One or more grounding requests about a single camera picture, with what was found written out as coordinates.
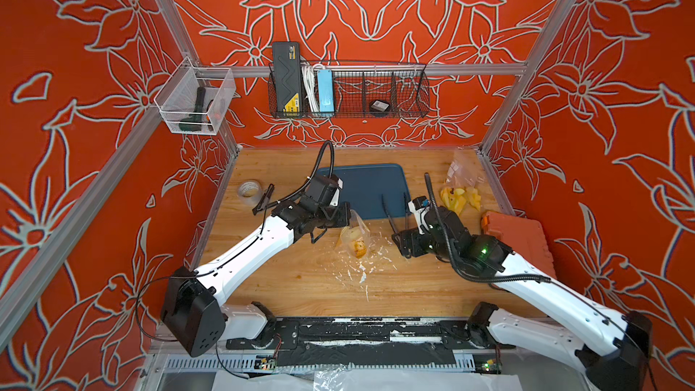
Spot clear acrylic bin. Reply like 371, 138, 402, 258
155, 57, 236, 136

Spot black metal tongs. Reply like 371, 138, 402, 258
380, 192, 413, 244

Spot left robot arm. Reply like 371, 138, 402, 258
160, 164, 351, 358

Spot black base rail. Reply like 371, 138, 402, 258
223, 317, 503, 375

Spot clear bag with yellow toys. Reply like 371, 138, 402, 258
337, 210, 375, 260

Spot white cable bundle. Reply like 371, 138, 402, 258
301, 63, 321, 115

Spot black box with yellow label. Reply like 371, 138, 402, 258
271, 42, 304, 118

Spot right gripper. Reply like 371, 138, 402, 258
388, 226, 458, 265

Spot clear resealable bag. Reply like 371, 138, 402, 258
440, 186, 481, 215
445, 148, 486, 188

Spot orange tool case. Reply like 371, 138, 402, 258
481, 211, 557, 278

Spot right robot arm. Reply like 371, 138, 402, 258
394, 192, 653, 390

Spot light blue box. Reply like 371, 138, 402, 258
316, 69, 335, 114

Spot blue plastic tray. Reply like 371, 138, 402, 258
333, 164, 410, 220

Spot clear tape roll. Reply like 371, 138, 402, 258
236, 180, 264, 207

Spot black wire basket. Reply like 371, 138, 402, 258
268, 61, 432, 119

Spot dark green screwdriver handle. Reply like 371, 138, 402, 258
179, 86, 206, 132

